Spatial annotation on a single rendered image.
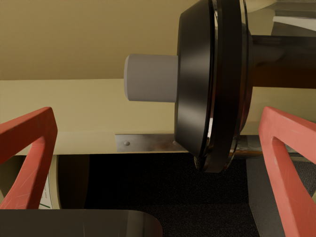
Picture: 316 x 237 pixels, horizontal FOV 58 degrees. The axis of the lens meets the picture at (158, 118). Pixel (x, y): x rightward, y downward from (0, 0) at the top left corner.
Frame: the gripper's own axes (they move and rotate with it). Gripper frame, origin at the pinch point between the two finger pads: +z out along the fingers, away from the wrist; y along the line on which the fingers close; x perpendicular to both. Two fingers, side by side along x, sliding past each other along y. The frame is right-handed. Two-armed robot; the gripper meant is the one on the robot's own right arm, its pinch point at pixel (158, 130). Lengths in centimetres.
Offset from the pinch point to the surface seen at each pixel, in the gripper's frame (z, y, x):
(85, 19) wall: 55, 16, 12
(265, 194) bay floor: 20.9, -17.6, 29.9
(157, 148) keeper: 11.8, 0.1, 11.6
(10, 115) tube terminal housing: 14.5, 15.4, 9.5
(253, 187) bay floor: 25.3, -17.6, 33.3
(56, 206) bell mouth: 12.9, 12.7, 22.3
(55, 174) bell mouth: 14.5, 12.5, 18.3
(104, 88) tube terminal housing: 20.3, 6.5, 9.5
